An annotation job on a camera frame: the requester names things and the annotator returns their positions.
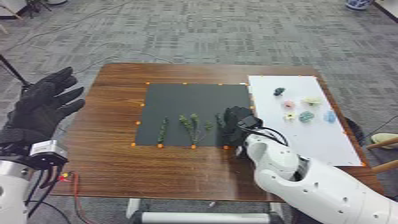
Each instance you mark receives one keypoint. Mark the blue flower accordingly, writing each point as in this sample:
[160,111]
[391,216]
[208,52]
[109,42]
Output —
[329,116]

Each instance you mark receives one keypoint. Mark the yellow flower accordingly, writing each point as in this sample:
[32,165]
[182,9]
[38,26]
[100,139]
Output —
[290,116]

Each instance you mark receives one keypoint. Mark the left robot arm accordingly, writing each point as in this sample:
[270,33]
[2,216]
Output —
[11,193]

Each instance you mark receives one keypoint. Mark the black tripod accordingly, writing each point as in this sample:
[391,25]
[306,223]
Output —
[13,71]

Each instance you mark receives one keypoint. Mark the dark teal flower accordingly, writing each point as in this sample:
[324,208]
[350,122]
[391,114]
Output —
[279,91]

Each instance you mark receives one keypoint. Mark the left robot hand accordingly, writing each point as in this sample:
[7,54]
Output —
[36,106]

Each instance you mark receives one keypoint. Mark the green sprig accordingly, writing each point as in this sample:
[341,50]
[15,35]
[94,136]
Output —
[162,131]
[208,126]
[190,128]
[221,122]

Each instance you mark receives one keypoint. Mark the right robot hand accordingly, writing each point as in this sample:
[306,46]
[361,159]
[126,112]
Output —
[235,115]

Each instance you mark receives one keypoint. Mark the pale grey bar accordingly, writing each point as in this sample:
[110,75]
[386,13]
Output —
[201,218]

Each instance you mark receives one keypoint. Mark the cream flower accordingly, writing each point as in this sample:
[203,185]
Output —
[311,100]

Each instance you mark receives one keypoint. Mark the pink flower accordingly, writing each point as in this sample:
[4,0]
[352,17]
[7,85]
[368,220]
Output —
[288,104]

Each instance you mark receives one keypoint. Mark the white sheet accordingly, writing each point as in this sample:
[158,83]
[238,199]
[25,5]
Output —
[295,140]

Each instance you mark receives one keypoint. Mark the dark mat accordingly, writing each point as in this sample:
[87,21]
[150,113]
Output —
[189,103]

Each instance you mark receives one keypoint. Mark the wooden chair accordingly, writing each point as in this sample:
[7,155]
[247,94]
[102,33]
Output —
[382,146]

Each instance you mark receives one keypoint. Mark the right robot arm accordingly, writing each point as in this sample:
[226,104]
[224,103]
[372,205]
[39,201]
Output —
[320,190]

